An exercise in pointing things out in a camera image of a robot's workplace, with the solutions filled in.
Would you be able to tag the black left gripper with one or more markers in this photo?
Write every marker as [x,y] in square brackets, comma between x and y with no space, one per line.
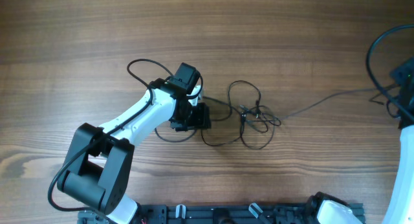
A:
[202,121]

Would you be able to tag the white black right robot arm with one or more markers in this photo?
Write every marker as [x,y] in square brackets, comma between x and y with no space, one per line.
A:
[400,209]

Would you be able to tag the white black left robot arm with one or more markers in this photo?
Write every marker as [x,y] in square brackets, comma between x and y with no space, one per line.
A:
[98,163]

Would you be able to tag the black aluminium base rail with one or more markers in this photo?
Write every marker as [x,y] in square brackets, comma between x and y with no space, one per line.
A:
[162,214]

